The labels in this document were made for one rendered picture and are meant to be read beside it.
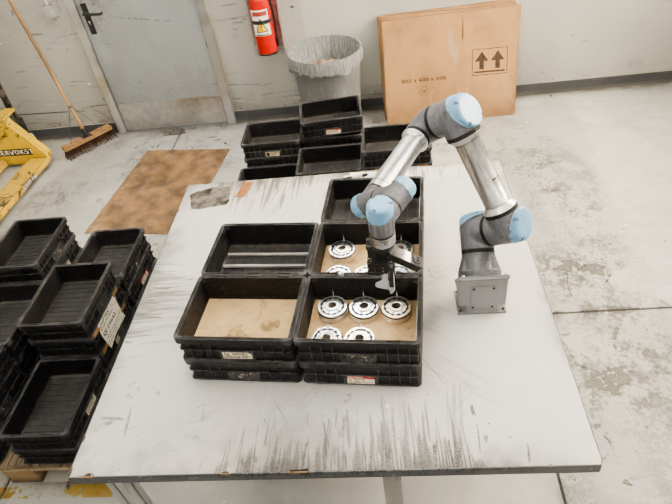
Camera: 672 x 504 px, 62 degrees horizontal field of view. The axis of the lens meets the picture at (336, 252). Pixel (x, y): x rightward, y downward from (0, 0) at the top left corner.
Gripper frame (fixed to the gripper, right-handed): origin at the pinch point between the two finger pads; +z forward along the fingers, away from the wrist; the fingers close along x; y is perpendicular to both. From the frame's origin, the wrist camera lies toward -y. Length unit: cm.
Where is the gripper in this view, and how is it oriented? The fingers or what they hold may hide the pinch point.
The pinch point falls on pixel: (393, 283)
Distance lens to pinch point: 179.5
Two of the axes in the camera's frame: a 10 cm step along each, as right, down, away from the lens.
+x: -1.0, 7.5, -6.5
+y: -9.9, 0.1, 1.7
